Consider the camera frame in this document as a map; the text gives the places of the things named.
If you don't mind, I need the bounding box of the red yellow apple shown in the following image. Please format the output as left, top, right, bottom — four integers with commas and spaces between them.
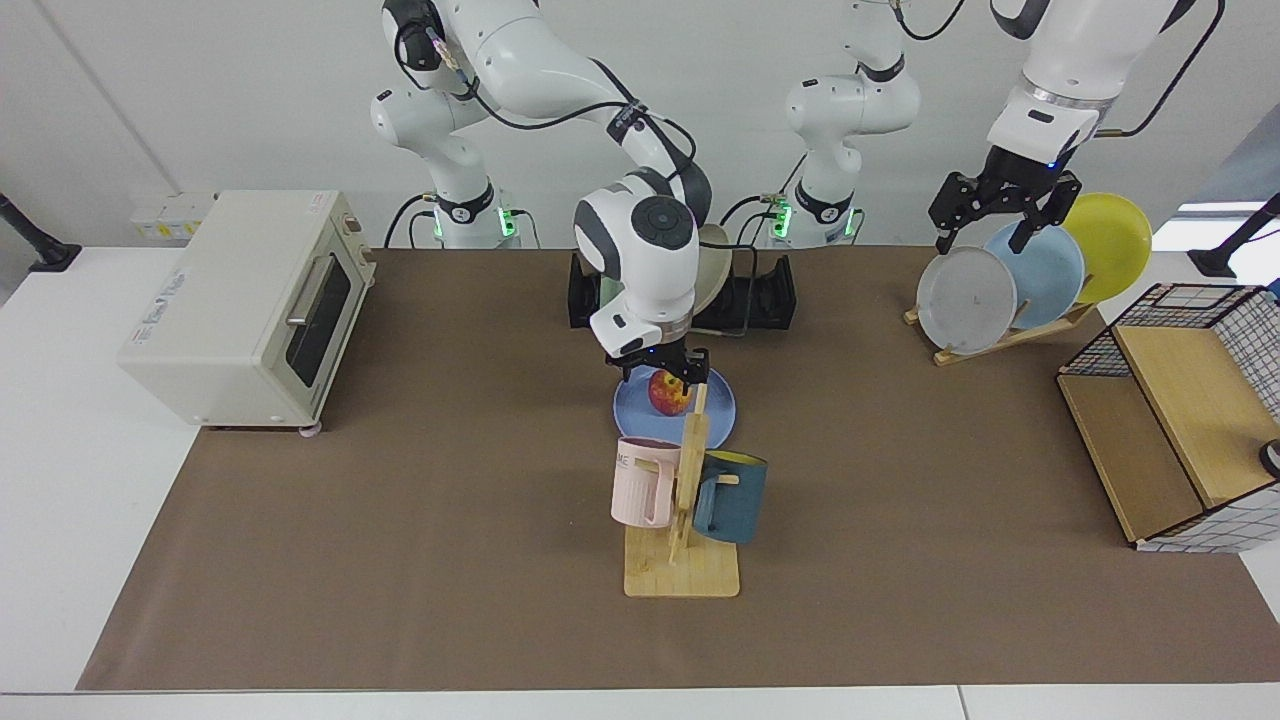
648, 370, 694, 417

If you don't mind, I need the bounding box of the light blue plate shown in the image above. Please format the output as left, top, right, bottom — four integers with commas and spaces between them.
985, 220, 1086, 331

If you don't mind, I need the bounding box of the grey plate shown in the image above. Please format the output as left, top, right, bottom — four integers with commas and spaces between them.
916, 245, 1018, 356

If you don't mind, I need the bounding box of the yellow plate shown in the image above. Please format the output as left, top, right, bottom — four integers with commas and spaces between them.
1055, 192, 1153, 305

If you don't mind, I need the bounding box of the beige plate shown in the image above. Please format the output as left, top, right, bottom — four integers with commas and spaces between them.
690, 223, 734, 316

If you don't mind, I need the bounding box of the wooden plate rack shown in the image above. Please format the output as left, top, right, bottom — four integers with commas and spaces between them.
903, 300, 1098, 367

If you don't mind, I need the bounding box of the black dish rack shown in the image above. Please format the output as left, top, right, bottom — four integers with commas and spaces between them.
568, 250, 798, 338

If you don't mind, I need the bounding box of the pink cup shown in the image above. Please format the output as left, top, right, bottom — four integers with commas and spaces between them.
610, 436, 684, 528

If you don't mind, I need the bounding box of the dark blue cup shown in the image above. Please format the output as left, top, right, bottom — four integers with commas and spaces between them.
692, 450, 769, 546

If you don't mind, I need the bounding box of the black clamp stand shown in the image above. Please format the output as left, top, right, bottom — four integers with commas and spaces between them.
1188, 193, 1280, 279
0, 193, 83, 273

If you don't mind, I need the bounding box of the wooden cup stand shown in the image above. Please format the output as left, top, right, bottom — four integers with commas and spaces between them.
623, 383, 742, 599

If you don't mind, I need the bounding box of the brown table cloth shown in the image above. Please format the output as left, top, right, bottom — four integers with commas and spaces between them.
75, 245, 1280, 693

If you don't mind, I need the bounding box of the pale toaster oven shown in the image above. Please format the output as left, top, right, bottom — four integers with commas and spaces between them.
118, 190, 379, 436

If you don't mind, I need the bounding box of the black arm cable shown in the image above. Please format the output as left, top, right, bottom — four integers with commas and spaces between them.
395, 15, 761, 339
1095, 0, 1226, 139

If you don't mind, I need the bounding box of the black base cable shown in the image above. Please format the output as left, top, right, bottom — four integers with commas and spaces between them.
385, 193, 441, 249
718, 150, 809, 251

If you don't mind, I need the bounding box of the wire basket with wooden floor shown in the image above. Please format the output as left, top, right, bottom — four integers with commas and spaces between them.
1057, 283, 1280, 554

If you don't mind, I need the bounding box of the white wall socket box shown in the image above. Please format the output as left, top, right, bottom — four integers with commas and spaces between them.
128, 193, 219, 243

